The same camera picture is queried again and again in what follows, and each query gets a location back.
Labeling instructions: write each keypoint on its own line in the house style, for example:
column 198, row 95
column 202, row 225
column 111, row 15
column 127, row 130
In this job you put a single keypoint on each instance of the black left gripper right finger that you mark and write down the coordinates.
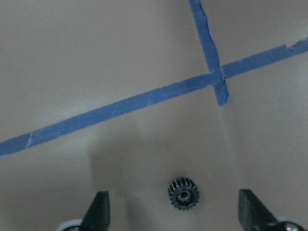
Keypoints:
column 253, row 215

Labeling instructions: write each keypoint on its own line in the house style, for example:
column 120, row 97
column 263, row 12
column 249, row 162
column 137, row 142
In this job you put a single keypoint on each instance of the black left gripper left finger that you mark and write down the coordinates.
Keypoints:
column 98, row 215

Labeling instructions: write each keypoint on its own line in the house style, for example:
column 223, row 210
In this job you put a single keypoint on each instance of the small black bearing gear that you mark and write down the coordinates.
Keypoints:
column 183, row 194

